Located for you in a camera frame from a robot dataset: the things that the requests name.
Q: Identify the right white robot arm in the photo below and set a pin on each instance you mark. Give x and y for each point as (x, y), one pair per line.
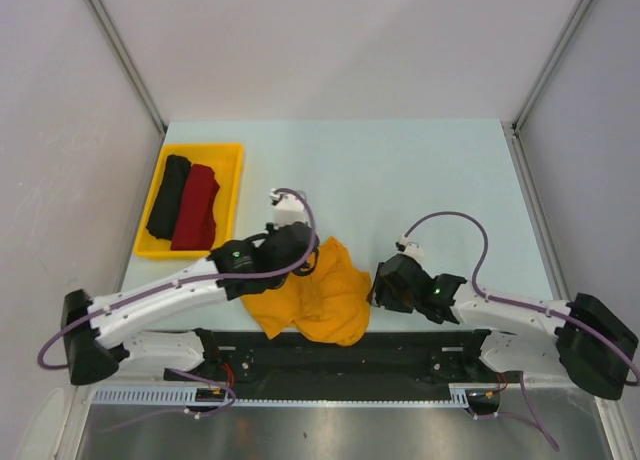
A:
(581, 340)

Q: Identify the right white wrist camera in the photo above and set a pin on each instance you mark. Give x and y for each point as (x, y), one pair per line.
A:
(410, 249)

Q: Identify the yellow plastic tray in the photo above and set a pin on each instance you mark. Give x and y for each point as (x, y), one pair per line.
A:
(226, 159)

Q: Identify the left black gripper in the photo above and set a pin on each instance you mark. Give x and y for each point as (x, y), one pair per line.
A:
(271, 230)

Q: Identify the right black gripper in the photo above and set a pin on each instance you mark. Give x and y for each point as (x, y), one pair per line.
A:
(386, 299)

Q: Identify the aluminium frame post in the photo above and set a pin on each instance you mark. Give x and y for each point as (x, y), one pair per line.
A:
(560, 48)
(103, 19)

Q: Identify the orange t shirt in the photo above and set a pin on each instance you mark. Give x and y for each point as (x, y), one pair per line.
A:
(328, 306)

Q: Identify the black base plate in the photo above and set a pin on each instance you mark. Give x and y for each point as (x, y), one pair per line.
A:
(381, 366)

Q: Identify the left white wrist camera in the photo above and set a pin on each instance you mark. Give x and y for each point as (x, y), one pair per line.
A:
(287, 209)

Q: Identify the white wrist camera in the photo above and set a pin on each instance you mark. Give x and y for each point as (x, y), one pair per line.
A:
(287, 209)
(410, 249)

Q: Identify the red rolled t shirt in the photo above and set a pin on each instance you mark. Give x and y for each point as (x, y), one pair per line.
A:
(195, 227)

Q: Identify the left aluminium frame post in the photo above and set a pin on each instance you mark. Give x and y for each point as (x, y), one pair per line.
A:
(103, 19)

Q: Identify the white slotted cable duct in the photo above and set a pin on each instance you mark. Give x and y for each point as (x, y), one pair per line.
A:
(185, 396)

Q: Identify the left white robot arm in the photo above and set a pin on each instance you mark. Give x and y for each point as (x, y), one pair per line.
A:
(105, 334)

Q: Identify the black rolled t shirt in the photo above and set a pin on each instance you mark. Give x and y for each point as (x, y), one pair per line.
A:
(166, 206)

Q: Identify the right aluminium frame post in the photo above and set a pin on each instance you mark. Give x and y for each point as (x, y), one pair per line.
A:
(560, 48)

